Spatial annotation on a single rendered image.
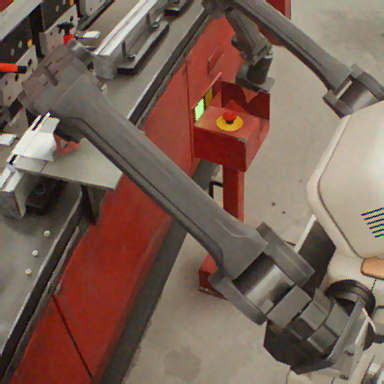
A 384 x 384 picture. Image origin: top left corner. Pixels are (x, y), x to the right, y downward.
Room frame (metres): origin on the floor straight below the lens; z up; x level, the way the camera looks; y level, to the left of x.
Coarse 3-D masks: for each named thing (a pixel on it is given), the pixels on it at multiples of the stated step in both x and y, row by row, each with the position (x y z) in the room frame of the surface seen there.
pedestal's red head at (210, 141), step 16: (224, 96) 1.50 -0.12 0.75; (240, 96) 1.47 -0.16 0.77; (256, 96) 1.45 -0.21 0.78; (192, 112) 1.33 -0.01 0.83; (208, 112) 1.39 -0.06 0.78; (240, 112) 1.45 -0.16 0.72; (256, 112) 1.45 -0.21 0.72; (192, 128) 1.33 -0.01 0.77; (208, 128) 1.32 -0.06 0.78; (240, 128) 1.31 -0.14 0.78; (256, 128) 1.33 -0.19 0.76; (208, 144) 1.31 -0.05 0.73; (224, 144) 1.29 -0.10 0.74; (240, 144) 1.26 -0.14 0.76; (256, 144) 1.33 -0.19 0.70; (208, 160) 1.31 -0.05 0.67; (224, 160) 1.29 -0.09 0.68; (240, 160) 1.27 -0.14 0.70
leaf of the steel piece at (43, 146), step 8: (40, 136) 1.08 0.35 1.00; (48, 136) 1.07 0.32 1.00; (32, 144) 1.05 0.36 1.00; (40, 144) 1.05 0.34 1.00; (48, 144) 1.04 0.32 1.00; (64, 144) 1.03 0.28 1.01; (24, 152) 1.03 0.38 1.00; (32, 152) 1.02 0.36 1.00; (40, 152) 1.02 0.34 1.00; (48, 152) 1.02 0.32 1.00; (56, 152) 1.00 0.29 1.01; (48, 160) 0.99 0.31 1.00
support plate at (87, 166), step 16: (48, 128) 1.11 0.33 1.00; (80, 144) 1.03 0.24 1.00; (32, 160) 1.00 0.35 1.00; (64, 160) 0.99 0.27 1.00; (80, 160) 0.98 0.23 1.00; (96, 160) 0.98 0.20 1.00; (48, 176) 0.95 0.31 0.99; (64, 176) 0.93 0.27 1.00; (80, 176) 0.93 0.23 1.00; (96, 176) 0.93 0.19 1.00; (112, 176) 0.92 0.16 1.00
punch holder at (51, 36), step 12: (48, 0) 1.18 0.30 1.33; (60, 0) 1.23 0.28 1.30; (36, 12) 1.16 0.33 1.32; (48, 12) 1.18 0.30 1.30; (60, 12) 1.22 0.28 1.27; (72, 12) 1.27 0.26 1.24; (36, 24) 1.16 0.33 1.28; (48, 24) 1.17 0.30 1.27; (36, 36) 1.16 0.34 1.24; (48, 36) 1.16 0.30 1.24; (60, 36) 1.21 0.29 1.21; (36, 48) 1.17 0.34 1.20; (48, 48) 1.15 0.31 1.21
